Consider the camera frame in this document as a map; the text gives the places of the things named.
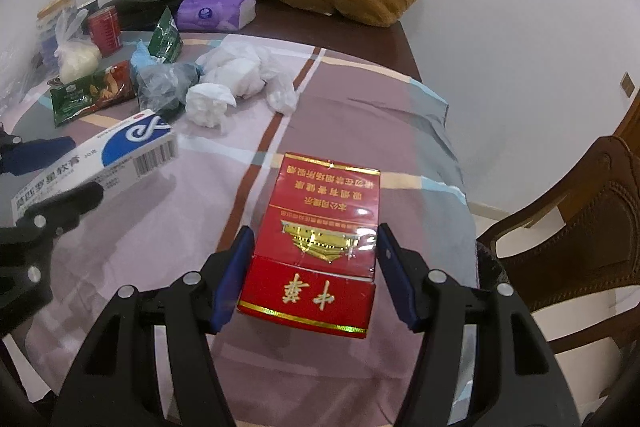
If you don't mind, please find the glass jar with gold lid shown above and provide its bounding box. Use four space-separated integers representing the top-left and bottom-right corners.
37 0 81 72

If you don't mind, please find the carved wooden chair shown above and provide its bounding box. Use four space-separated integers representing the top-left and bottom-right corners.
475 136 640 355

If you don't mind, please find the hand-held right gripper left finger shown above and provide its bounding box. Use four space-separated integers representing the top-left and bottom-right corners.
50 226 256 427

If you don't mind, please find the blue face mask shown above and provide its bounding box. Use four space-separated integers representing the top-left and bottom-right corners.
129 41 166 78

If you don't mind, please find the green nut snack packet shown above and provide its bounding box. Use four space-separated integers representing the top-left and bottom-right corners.
50 61 137 128

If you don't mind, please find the dark wooden table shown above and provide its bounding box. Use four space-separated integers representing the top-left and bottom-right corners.
250 0 423 82

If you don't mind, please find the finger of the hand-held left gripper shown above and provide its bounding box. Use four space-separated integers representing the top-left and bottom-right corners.
0 122 76 176
15 182 105 239

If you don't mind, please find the dark green snack packet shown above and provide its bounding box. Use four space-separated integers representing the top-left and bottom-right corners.
149 7 183 62

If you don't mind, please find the purple tissue pack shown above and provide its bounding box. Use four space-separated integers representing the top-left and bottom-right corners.
176 0 257 32

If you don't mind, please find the red cigarette pack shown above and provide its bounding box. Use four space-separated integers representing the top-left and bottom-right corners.
236 152 382 340

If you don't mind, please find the black bag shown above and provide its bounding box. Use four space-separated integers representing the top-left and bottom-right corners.
100 0 188 32

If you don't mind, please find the red drink can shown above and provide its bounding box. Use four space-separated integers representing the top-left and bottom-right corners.
88 6 121 58

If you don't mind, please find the plaid tablecloth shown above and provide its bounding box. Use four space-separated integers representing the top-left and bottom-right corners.
10 29 481 427

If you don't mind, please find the blue and white medicine box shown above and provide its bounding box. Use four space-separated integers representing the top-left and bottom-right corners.
11 109 178 228

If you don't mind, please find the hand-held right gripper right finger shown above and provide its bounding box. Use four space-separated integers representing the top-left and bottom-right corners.
377 223 581 427

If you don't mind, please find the white tissue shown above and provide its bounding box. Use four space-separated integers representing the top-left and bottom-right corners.
196 34 273 100
265 69 299 115
185 82 237 132

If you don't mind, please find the white bun in plastic bag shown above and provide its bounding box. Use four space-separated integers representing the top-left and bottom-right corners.
52 7 102 84

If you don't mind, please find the grey plastic bag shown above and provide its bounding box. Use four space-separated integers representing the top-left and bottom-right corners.
136 61 201 120

